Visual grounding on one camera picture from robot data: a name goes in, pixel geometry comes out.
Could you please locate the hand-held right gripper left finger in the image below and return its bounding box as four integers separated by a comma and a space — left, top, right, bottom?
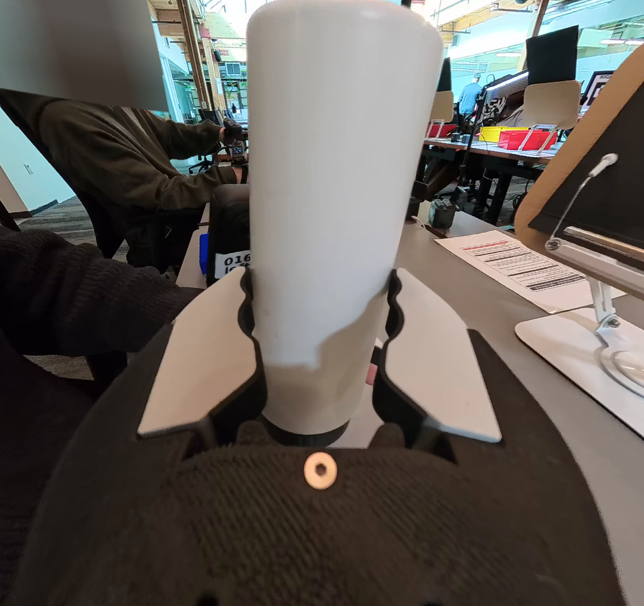
136, 266, 268, 441

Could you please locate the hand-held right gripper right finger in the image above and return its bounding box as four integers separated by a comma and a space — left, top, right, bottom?
375, 267, 504, 448

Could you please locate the white water bottle black cap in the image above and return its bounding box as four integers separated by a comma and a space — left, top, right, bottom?
246, 0, 445, 449

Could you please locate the person's left forearm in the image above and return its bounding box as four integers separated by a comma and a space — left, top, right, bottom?
0, 226, 203, 359

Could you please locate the black office chair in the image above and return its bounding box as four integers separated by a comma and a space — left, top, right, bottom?
75, 194, 204, 277

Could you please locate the white metal book stand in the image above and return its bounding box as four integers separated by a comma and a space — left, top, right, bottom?
515, 153, 644, 439

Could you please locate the printed paper sheet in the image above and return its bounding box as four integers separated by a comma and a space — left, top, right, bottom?
435, 230, 628, 315

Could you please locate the black device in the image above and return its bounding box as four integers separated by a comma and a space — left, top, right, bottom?
429, 199, 457, 231

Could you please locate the long background desk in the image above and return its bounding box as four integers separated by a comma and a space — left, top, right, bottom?
423, 136, 560, 226

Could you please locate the wooden backing board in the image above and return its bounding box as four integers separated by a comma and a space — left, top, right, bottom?
523, 80, 583, 130
430, 90, 457, 125
513, 54, 644, 251

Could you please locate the yellow plastic bin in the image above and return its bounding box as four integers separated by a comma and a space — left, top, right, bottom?
478, 126, 530, 142

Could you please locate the large red plastic bin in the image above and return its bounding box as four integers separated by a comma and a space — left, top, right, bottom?
498, 130, 559, 152

